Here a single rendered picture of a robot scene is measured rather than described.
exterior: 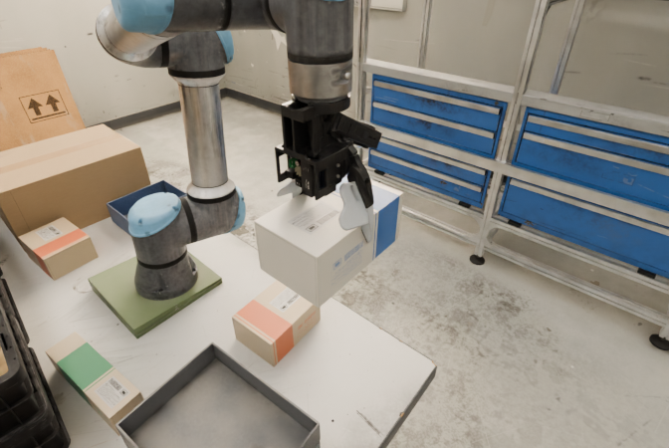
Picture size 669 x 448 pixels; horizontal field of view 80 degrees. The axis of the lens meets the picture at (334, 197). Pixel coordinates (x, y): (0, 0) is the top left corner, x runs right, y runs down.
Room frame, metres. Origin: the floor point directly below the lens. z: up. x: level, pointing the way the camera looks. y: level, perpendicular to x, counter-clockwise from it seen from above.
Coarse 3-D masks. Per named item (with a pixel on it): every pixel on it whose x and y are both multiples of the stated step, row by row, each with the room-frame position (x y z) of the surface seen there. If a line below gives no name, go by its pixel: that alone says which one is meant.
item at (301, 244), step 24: (336, 192) 0.52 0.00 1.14; (384, 192) 0.52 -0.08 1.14; (264, 216) 0.46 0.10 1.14; (288, 216) 0.46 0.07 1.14; (312, 216) 0.46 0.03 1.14; (336, 216) 0.46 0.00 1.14; (384, 216) 0.49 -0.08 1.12; (264, 240) 0.44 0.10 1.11; (288, 240) 0.41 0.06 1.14; (312, 240) 0.41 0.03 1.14; (336, 240) 0.41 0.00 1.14; (360, 240) 0.44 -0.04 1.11; (384, 240) 0.49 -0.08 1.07; (264, 264) 0.44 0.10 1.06; (288, 264) 0.41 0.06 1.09; (312, 264) 0.38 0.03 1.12; (336, 264) 0.40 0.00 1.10; (360, 264) 0.44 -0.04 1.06; (312, 288) 0.38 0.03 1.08; (336, 288) 0.40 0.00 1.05
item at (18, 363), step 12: (0, 312) 0.47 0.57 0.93; (0, 324) 0.44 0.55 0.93; (0, 336) 0.42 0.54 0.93; (12, 336) 0.43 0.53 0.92; (12, 348) 0.39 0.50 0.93; (12, 360) 0.37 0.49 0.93; (12, 372) 0.35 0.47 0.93; (24, 372) 0.36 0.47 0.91; (0, 384) 0.34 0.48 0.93; (12, 384) 0.34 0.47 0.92; (0, 396) 0.33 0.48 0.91
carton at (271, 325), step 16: (272, 288) 0.68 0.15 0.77; (288, 288) 0.68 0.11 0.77; (256, 304) 0.63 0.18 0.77; (272, 304) 0.63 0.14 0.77; (288, 304) 0.63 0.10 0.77; (304, 304) 0.63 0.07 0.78; (240, 320) 0.58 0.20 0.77; (256, 320) 0.58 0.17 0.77; (272, 320) 0.58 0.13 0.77; (288, 320) 0.58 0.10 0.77; (304, 320) 0.60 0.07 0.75; (320, 320) 0.65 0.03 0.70; (240, 336) 0.58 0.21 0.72; (256, 336) 0.55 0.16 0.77; (272, 336) 0.54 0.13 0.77; (288, 336) 0.56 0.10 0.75; (256, 352) 0.55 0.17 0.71; (272, 352) 0.52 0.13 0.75
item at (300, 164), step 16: (288, 112) 0.44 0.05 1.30; (304, 112) 0.42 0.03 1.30; (320, 112) 0.44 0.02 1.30; (336, 112) 0.44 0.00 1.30; (288, 128) 0.45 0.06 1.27; (304, 128) 0.44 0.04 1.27; (320, 128) 0.45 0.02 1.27; (288, 144) 0.45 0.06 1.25; (304, 144) 0.44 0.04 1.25; (320, 144) 0.45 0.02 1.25; (336, 144) 0.46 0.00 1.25; (352, 144) 0.47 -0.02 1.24; (288, 160) 0.47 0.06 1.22; (304, 160) 0.42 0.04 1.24; (320, 160) 0.42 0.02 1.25; (336, 160) 0.44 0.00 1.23; (288, 176) 0.45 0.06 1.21; (304, 176) 0.43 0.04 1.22; (320, 176) 0.43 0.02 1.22; (336, 176) 0.45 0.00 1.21; (304, 192) 0.43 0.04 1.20; (320, 192) 0.41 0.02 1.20
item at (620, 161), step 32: (544, 128) 1.57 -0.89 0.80; (576, 128) 1.48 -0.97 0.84; (608, 128) 1.43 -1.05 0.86; (512, 160) 1.63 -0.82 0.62; (544, 160) 1.55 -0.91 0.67; (576, 160) 1.47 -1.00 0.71; (608, 160) 1.40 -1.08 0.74; (640, 160) 1.34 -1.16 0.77; (512, 192) 1.60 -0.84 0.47; (544, 192) 1.51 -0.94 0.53; (608, 192) 1.37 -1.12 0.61; (640, 192) 1.31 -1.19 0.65; (544, 224) 1.49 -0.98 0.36; (576, 224) 1.41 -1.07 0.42; (608, 224) 1.34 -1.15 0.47; (640, 224) 1.27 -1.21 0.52; (640, 256) 1.25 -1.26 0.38
